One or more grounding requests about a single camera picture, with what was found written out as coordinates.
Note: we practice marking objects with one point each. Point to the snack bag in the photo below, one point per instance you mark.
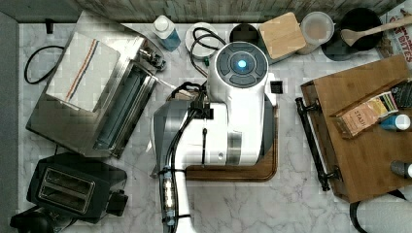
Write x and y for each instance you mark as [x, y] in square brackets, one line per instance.
[399, 40]

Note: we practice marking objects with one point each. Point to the stainless steel toaster oven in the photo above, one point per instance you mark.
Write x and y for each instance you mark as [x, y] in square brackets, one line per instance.
[101, 85]

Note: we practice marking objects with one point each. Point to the black two-slot toaster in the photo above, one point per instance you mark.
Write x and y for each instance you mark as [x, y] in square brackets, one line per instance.
[78, 187]

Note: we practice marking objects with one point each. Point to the grey shaker bottle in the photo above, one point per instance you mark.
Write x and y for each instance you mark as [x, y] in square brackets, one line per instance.
[402, 169]

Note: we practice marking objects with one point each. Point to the dark wooden cutting board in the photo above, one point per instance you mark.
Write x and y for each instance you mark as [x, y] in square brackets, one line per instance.
[239, 170]

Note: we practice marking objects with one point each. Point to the wooden spoon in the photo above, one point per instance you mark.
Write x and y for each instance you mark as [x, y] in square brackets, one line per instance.
[350, 36]

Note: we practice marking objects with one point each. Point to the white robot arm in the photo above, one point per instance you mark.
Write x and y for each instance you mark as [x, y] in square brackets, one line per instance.
[238, 70]

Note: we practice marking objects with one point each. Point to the blue liquid soap bottle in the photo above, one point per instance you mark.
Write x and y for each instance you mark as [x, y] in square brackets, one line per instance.
[166, 33]

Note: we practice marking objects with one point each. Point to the black pot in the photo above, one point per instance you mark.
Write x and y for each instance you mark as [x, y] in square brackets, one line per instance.
[357, 19]

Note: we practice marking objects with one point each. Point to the wooden serving tray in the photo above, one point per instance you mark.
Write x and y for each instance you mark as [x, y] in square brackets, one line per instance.
[359, 168]

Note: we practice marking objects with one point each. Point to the frosted plastic jar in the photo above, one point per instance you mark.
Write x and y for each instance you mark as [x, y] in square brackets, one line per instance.
[317, 28]

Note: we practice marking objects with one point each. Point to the black round canister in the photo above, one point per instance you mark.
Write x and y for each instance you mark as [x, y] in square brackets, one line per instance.
[244, 32]

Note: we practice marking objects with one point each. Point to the tea bag box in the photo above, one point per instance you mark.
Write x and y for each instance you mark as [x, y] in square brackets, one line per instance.
[353, 120]

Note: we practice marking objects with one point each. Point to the small black square block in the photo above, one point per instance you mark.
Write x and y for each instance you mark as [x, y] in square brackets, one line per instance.
[276, 87]

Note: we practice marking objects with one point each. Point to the bamboo lid container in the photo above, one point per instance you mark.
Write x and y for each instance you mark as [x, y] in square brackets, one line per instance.
[281, 37]

